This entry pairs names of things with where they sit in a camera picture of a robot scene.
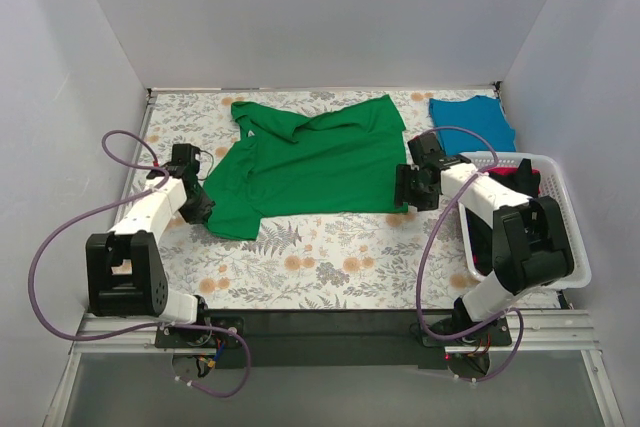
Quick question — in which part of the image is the green t shirt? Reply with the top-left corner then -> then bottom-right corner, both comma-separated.
204,95 -> 408,240

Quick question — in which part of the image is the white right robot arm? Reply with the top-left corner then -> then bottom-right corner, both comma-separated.
394,130 -> 574,345

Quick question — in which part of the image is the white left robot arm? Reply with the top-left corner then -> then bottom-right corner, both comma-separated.
85,144 -> 214,347

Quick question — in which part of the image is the floral table cloth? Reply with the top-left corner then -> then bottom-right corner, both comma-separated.
143,91 -> 476,309

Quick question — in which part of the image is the red t shirt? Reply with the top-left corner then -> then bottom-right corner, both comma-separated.
488,166 -> 541,198

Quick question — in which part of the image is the folded blue t shirt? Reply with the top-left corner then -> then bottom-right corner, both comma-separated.
429,96 -> 516,155

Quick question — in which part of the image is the black t shirt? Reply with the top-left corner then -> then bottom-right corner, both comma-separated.
466,159 -> 541,276

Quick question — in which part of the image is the white plastic laundry basket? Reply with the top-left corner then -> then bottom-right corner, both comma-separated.
458,151 -> 592,291

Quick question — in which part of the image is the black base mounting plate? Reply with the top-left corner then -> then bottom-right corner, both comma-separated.
154,310 -> 512,371

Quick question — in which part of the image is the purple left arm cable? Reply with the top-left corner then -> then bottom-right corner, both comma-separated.
28,130 -> 251,398

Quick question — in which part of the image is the aluminium frame rail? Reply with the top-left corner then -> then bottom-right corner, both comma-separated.
79,309 -> 601,351

